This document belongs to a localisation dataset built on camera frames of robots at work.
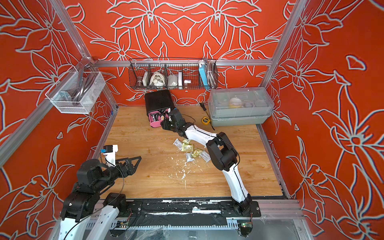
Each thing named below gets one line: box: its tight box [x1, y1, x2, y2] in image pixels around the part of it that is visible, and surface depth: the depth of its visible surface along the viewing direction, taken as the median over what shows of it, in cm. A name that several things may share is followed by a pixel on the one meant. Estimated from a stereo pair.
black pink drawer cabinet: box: [145, 89, 173, 126], surface depth 99 cm
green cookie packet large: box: [181, 142, 194, 153], surface depth 96 cm
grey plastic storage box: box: [208, 87, 275, 127], surface depth 100 cm
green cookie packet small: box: [191, 150, 203, 158], surface depth 92 cm
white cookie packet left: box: [172, 138, 183, 151], surface depth 98 cm
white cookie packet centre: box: [185, 152, 195, 163], surface depth 91 cm
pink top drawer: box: [148, 108, 170, 128], surface depth 95 cm
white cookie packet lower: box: [199, 150, 211, 163], surface depth 92 cm
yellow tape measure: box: [201, 117, 211, 126], surface depth 109 cm
